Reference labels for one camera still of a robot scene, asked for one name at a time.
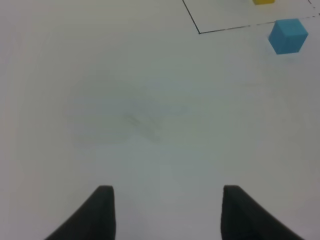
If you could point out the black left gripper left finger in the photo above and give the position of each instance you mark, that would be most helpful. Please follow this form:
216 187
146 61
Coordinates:
94 220

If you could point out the blue cube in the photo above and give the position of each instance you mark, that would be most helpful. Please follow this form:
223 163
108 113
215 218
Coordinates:
287 36

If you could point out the yellow template cube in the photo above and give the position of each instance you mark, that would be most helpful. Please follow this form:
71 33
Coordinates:
263 2

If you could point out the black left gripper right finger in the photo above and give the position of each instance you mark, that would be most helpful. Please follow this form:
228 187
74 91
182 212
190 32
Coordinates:
242 218

